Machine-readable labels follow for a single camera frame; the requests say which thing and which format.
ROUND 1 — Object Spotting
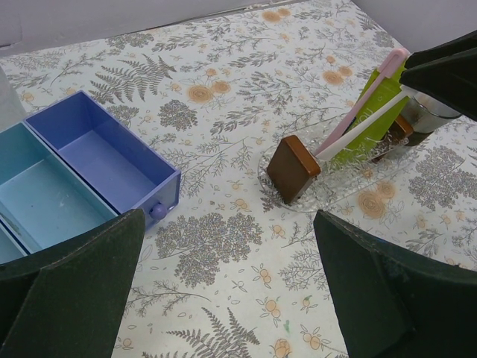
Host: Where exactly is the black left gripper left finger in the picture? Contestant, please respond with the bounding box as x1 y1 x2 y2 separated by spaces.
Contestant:
1 209 145 357

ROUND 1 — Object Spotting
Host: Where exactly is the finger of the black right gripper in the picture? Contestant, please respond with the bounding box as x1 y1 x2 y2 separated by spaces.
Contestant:
399 31 476 119

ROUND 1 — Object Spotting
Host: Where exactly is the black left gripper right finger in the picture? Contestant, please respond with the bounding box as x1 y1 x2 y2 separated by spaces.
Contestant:
314 210 476 357

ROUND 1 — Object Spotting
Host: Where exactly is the pink toothbrush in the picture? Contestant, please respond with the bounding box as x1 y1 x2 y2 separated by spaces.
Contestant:
314 48 409 156
315 85 417 161

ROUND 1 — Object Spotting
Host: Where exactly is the clear textured tray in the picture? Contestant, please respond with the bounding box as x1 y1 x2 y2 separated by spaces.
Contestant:
257 123 414 213

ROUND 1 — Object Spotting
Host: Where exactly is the teal drawer box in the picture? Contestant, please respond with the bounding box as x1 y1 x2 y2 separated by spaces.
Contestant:
0 222 30 264

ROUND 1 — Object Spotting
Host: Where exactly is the light blue drawer box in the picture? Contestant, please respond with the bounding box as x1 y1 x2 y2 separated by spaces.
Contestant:
1 123 117 254

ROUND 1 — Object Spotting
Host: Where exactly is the purple drawer box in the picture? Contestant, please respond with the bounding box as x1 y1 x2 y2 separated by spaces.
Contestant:
25 91 181 227

